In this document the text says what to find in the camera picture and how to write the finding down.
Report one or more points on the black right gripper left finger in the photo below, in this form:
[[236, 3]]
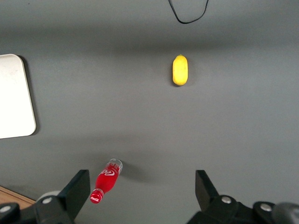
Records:
[[74, 193]]

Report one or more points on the red cola bottle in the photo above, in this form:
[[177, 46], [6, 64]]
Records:
[[107, 180]]

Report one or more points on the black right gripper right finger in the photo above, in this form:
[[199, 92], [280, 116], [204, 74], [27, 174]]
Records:
[[208, 196]]

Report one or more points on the yellow lemon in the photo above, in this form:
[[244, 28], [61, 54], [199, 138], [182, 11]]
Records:
[[180, 70]]

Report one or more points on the wooden drawer cabinet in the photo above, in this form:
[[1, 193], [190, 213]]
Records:
[[9, 196]]

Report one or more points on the cream plastic tray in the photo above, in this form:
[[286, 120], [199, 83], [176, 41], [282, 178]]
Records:
[[14, 98]]

